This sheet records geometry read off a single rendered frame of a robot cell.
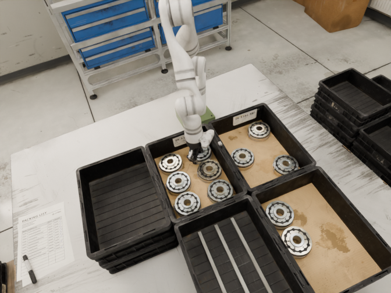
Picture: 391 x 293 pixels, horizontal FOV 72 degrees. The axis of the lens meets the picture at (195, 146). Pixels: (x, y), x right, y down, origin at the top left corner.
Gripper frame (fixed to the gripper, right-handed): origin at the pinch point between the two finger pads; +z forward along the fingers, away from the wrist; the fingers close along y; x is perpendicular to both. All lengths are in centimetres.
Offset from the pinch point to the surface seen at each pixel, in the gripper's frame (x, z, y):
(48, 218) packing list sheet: -57, 15, 46
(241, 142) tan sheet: 15.2, 2.4, -16.4
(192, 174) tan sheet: 1.1, 2.4, 7.8
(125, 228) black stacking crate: -13.6, 2.6, 39.5
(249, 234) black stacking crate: 31.3, 2.7, 24.3
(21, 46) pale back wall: -267, 50, -107
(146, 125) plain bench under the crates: -43, 15, -21
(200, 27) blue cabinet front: -84, 47, -191
